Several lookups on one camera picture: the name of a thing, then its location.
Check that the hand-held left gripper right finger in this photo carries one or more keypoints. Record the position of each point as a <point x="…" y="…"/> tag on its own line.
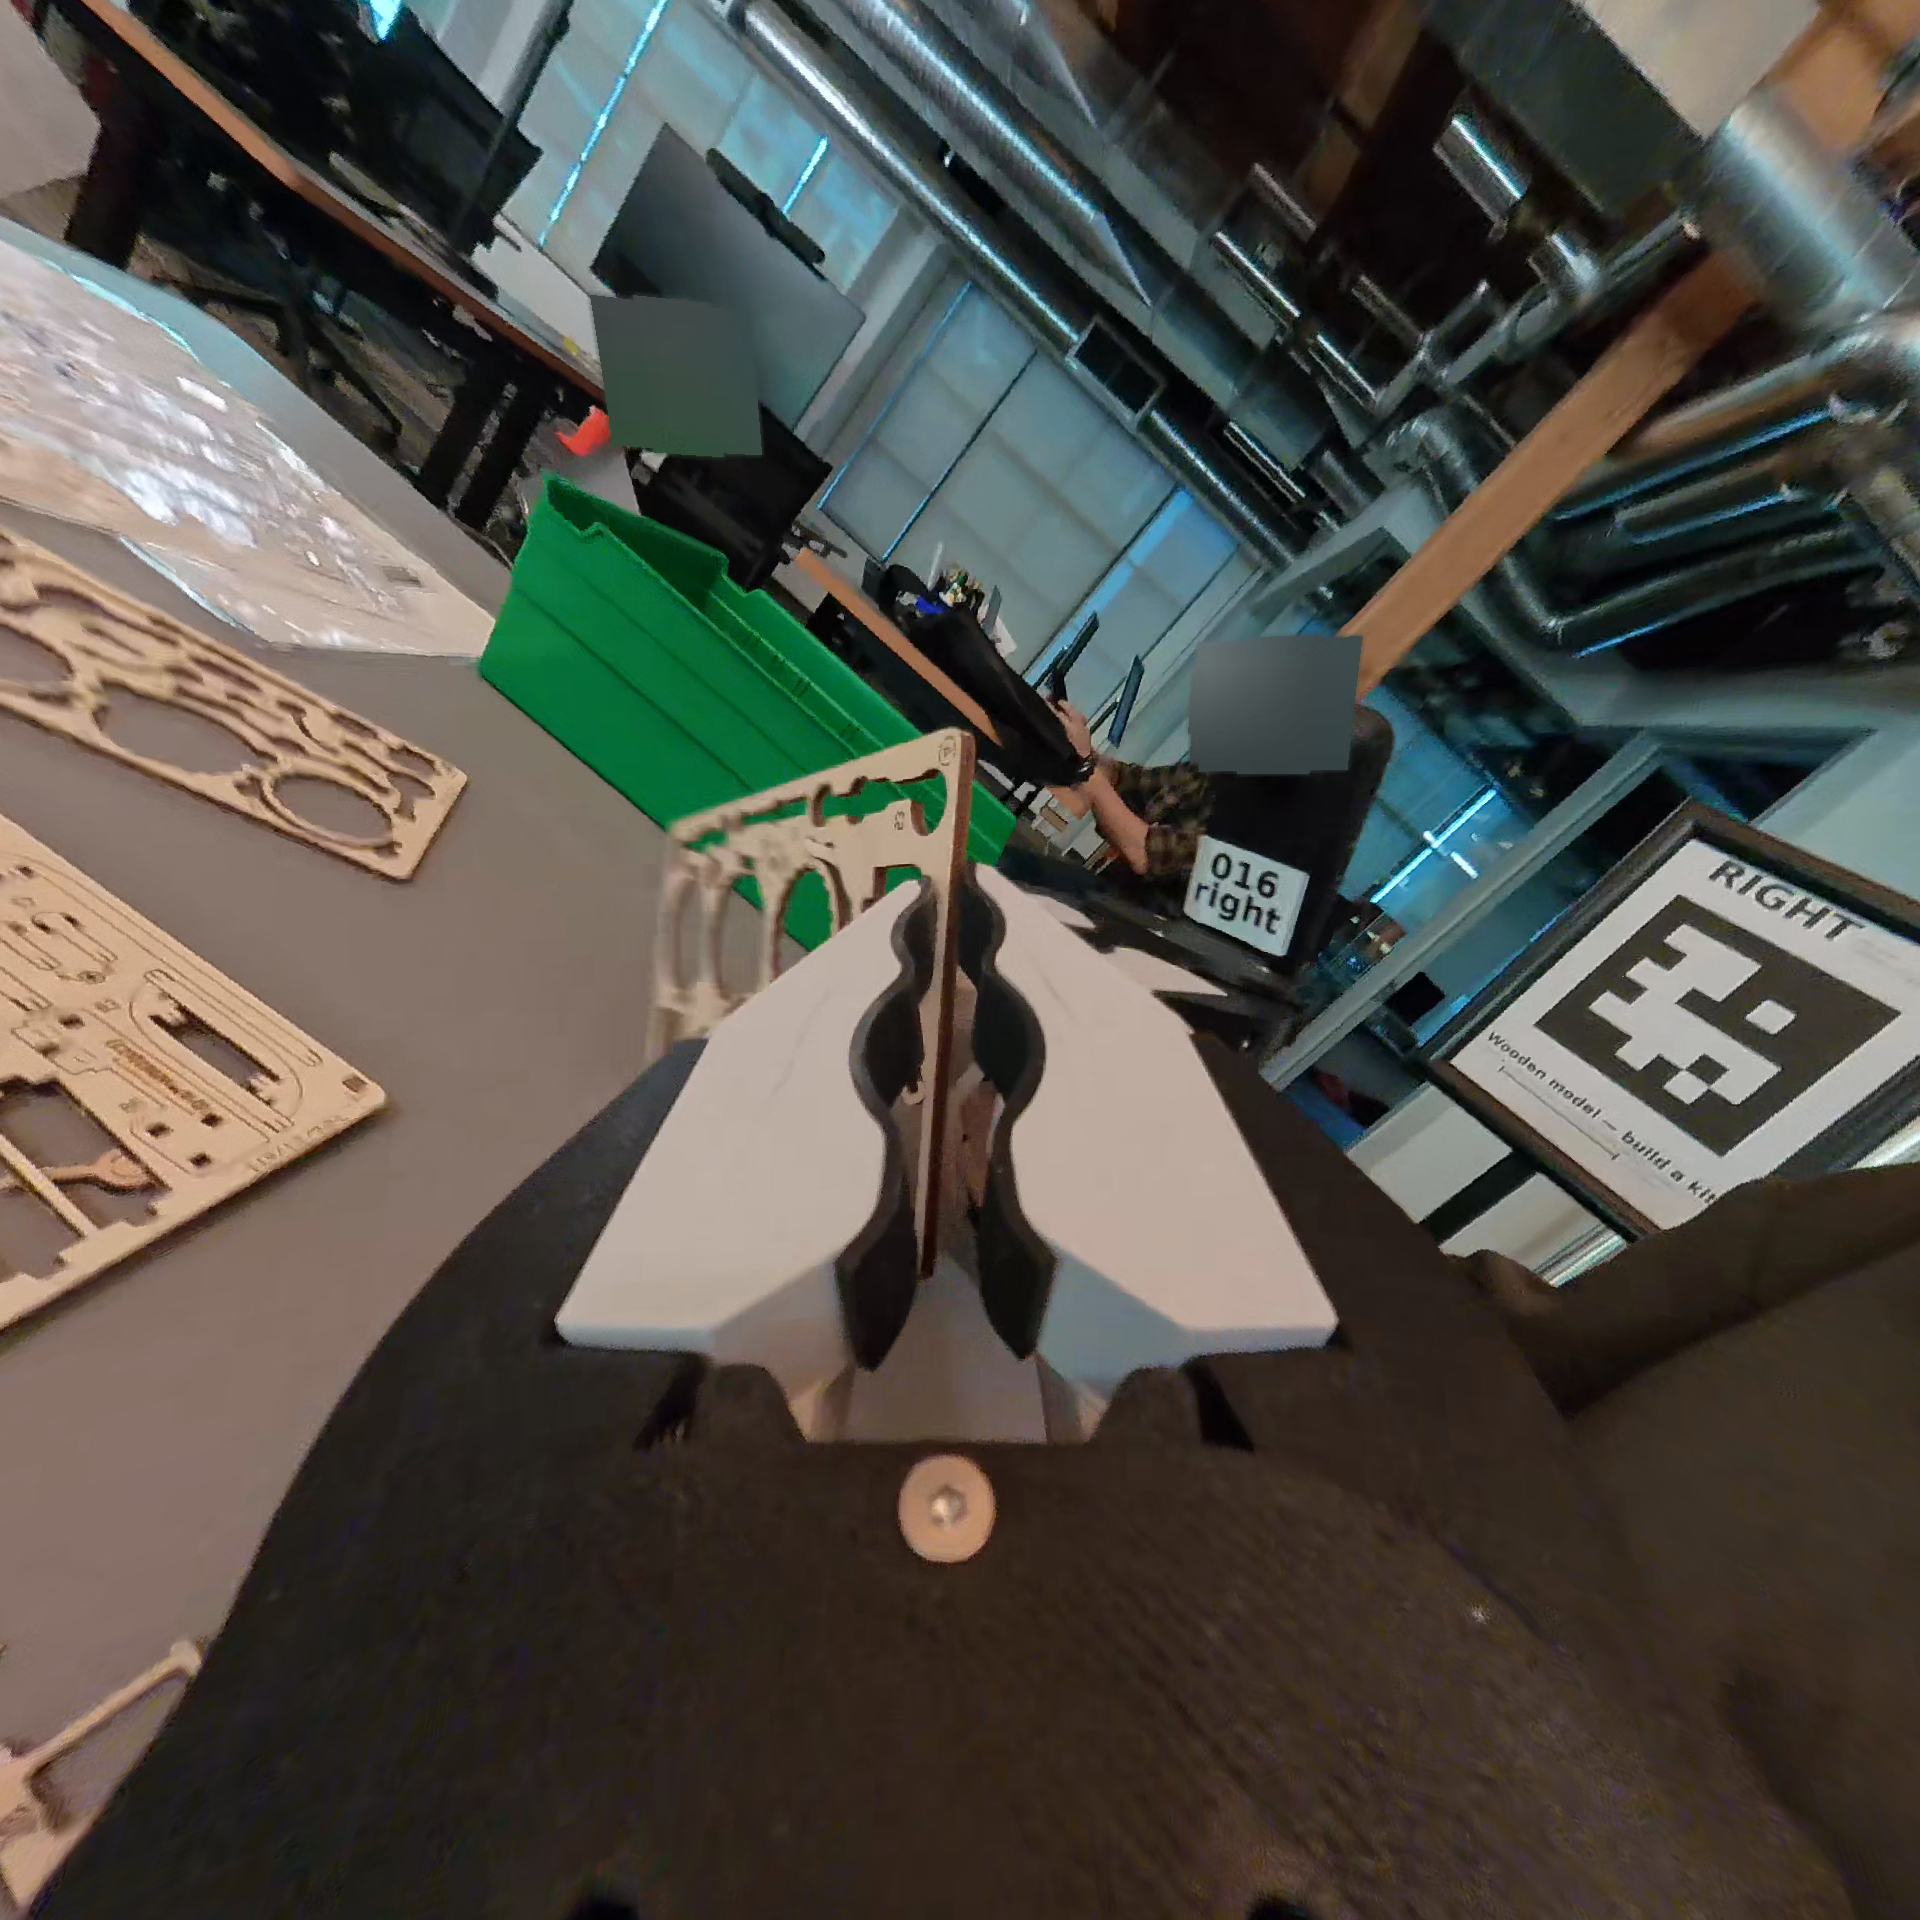
<point x="1184" y="1201"/>

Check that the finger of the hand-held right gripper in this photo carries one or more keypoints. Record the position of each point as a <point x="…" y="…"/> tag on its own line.
<point x="1148" y="975"/>

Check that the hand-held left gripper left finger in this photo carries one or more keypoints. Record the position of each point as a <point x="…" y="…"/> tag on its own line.
<point x="720" y="1201"/>

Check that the wooden sheet with scalloped cutouts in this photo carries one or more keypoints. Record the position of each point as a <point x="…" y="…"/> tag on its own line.
<point x="751" y="818"/>

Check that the grey desk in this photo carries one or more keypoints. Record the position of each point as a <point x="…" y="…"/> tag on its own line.
<point x="495" y="931"/>

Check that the wooden top background desk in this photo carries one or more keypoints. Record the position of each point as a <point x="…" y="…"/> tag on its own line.
<point x="376" y="224"/>

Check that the wooden sheet with gear parts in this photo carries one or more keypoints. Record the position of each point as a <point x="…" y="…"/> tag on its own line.
<point x="301" y="1103"/>

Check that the wooden sheet with round holes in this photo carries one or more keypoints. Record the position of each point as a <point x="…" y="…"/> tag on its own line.
<point x="412" y="818"/>

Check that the green bin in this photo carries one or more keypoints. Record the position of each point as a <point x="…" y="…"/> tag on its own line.
<point x="645" y="690"/>

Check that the large black monitor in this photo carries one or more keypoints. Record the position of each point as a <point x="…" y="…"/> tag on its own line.
<point x="751" y="270"/>

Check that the flat wooden piece with holes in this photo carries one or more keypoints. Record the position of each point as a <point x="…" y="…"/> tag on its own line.
<point x="45" y="1799"/>

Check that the large clear plastic sleeve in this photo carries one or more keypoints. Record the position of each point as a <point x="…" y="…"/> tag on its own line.
<point x="181" y="464"/>

